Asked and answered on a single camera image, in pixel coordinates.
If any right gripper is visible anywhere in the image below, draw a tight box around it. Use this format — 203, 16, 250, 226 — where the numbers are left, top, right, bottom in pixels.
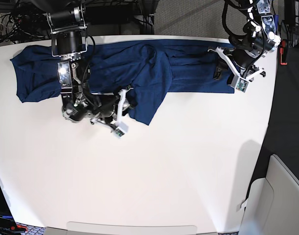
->
90, 89, 138, 128

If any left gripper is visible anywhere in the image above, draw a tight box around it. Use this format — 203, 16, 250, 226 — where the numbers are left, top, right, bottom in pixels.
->
207, 47, 266, 86

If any blue long-sleeve shirt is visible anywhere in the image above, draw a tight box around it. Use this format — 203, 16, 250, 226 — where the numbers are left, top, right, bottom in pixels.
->
11, 39, 234, 125

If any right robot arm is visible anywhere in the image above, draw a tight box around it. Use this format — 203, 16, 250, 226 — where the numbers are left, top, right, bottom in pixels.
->
33, 0, 132, 133

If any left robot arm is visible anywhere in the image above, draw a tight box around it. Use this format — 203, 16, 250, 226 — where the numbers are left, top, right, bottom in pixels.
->
208, 0, 281, 92

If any red clamp on table edge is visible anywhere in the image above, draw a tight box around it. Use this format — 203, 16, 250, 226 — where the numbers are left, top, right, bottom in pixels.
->
280, 40, 288, 65

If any white plastic bin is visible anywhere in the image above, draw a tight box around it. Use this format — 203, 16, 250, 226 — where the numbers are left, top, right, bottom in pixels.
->
239, 155, 299, 235

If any black box with red label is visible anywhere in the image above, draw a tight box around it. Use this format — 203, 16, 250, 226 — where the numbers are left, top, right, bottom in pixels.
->
0, 187, 16, 235

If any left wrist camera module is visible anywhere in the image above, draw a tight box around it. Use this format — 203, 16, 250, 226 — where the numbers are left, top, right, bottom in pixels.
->
230, 76, 249, 93

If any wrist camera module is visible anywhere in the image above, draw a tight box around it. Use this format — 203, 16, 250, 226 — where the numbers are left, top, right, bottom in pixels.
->
230, 76, 249, 93
112, 122, 129, 139

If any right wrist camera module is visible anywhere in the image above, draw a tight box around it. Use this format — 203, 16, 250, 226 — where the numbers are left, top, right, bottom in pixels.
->
112, 122, 129, 139

